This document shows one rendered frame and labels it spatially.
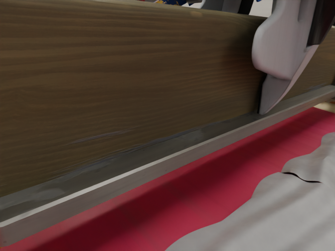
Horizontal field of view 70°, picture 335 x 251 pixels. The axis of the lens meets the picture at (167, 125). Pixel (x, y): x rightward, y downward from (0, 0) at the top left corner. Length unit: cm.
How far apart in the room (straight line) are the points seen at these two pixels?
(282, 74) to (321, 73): 15
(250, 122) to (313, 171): 7
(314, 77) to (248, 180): 15
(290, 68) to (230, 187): 9
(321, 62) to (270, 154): 12
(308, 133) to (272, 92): 12
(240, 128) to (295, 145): 10
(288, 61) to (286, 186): 8
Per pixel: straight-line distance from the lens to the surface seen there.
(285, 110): 22
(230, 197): 16
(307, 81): 28
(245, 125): 16
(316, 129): 31
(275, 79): 18
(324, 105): 42
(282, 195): 17
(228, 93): 16
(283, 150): 24
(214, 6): 19
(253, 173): 19
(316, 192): 18
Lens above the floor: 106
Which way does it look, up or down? 25 degrees down
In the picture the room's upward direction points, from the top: 5 degrees clockwise
